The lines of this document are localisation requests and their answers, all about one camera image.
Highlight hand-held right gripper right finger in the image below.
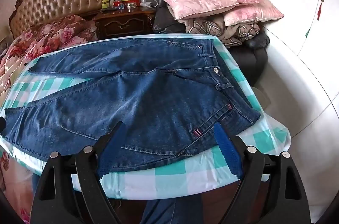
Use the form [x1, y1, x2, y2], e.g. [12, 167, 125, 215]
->
[213, 122, 310, 224]

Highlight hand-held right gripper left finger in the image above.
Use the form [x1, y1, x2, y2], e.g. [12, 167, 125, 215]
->
[30, 121, 128, 224]

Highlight blue denim pants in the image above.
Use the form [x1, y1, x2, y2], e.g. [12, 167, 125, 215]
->
[3, 37, 261, 173]

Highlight green white checked tablecloth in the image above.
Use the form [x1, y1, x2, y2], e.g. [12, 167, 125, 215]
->
[0, 33, 292, 200]

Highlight person's leg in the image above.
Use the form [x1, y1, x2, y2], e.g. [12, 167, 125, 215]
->
[139, 192, 204, 224]

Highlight beige plaid blanket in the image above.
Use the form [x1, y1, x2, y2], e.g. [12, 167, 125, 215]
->
[177, 16, 261, 48]

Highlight dark wooden nightstand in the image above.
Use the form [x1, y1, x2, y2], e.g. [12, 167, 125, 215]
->
[93, 6, 157, 40]

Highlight red floral pillow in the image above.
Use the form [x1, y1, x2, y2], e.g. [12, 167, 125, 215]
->
[0, 15, 98, 219]

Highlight small pink floral pillow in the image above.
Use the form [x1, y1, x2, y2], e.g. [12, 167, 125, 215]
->
[224, 0, 284, 26]

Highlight black leather armchair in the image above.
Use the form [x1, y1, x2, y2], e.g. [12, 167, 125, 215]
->
[152, 0, 271, 87]

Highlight white wardrobe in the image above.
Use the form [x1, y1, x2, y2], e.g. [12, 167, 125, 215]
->
[229, 0, 339, 113]

